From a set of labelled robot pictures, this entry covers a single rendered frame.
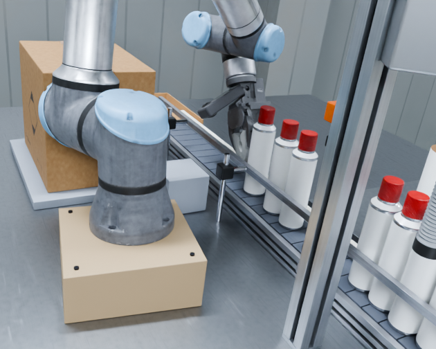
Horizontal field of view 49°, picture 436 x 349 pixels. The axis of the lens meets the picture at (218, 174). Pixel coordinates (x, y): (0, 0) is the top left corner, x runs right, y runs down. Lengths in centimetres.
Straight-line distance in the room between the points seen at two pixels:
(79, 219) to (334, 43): 256
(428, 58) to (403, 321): 42
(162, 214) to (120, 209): 7
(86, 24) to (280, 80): 203
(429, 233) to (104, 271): 46
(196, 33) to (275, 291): 55
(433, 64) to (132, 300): 55
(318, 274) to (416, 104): 315
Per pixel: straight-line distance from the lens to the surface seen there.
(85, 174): 112
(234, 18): 93
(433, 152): 105
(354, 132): 61
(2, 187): 120
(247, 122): 109
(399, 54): 55
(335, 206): 65
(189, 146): 132
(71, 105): 86
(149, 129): 75
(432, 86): 382
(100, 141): 78
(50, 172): 110
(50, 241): 99
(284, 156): 97
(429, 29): 55
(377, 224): 81
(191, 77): 290
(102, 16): 86
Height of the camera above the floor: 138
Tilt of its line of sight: 25 degrees down
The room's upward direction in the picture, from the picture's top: 7 degrees clockwise
